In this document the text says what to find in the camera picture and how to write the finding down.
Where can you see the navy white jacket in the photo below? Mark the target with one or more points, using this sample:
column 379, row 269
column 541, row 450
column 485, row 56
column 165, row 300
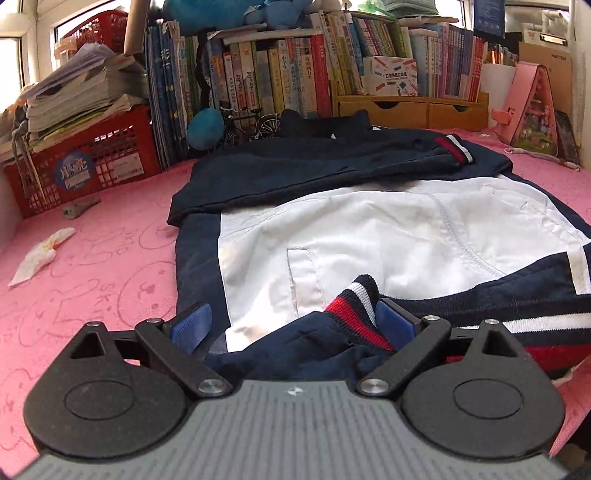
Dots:
column 274, row 230

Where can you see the wooden drawer organizer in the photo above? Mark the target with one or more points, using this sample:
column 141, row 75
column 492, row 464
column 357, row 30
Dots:
column 417, row 112

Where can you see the white printed cardboard box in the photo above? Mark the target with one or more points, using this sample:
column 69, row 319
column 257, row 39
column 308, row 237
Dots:
column 390, row 76

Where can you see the row of books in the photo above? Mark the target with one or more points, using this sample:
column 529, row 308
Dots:
column 248, row 68
column 449, row 59

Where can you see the row of books left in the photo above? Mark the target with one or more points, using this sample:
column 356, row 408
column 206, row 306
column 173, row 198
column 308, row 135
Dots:
column 248, row 68

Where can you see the brown cardboard box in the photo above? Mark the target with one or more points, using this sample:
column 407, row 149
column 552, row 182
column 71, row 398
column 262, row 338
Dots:
column 559, row 65

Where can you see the grey key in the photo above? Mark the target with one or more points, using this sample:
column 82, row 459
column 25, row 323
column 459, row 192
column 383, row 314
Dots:
column 76, row 209

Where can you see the blue plush ball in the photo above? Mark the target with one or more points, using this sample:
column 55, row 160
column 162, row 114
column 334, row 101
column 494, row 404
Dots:
column 205, row 129

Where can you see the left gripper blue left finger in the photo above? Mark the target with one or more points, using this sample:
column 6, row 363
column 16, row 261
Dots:
column 189, row 327

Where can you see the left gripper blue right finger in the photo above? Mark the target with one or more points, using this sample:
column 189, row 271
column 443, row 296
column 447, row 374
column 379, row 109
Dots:
column 397, row 325

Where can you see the blue plush toy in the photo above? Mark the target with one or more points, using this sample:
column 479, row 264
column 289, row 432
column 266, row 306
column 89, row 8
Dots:
column 194, row 16

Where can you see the stack of papers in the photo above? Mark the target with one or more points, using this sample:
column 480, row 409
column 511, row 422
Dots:
column 93, row 79

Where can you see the dark blue paper box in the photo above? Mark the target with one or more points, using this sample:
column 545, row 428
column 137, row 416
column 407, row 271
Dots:
column 489, row 17

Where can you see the miniature black bicycle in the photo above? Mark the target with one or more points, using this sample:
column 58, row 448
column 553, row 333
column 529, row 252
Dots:
column 247, row 126

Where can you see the row of books right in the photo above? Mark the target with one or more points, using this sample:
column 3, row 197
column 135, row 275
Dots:
column 449, row 59

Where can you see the green folded cloth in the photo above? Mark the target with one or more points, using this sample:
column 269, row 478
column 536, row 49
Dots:
column 400, row 8

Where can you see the pink triangular house box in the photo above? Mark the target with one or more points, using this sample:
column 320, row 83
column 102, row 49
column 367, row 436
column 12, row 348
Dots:
column 527, row 119

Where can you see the crumpled white tissue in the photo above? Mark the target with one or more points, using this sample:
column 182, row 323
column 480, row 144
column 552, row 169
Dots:
column 39, row 256

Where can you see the red plastic crate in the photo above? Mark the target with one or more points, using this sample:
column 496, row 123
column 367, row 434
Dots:
column 93, row 152

